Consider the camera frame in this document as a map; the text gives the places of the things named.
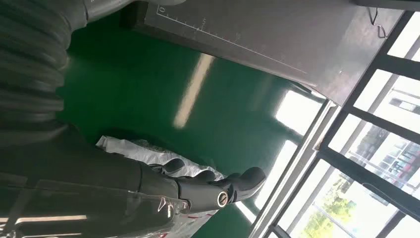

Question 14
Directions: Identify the silver conveyor frame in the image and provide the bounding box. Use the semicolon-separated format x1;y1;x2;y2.
249;98;342;238

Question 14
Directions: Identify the green conveyor belt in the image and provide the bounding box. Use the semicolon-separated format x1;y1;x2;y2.
55;9;329;238

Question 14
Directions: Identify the thin black cable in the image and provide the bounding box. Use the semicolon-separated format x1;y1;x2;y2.
367;7;388;39

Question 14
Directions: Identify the black inbound scanning machine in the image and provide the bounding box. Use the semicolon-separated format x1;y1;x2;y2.
119;0;420;107

